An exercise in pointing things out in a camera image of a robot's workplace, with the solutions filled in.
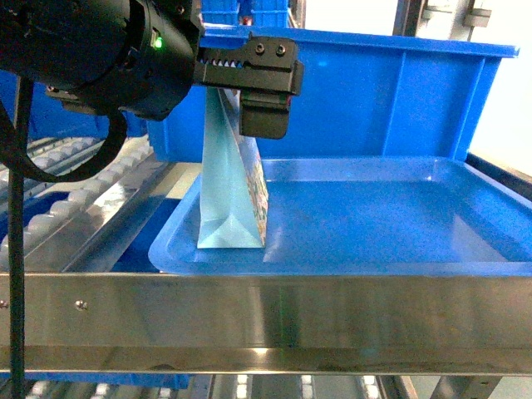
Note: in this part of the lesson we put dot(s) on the stainless steel shelf rail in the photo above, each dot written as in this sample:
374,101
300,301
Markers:
399,325

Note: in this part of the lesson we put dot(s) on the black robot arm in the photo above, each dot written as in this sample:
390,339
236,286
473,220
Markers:
143,57

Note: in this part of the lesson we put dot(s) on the large blue plastic bin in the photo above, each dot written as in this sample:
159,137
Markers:
370,95

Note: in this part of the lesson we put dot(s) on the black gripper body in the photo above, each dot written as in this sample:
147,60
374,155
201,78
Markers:
268,64

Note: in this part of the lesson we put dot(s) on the flower gift bag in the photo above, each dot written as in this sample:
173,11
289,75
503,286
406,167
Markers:
233,199

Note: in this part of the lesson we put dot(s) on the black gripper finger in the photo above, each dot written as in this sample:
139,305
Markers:
264,115

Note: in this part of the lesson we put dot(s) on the white roller conveyor track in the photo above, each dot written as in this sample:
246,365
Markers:
48,207

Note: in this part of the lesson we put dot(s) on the blue plastic tray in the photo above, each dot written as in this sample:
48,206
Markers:
366,216

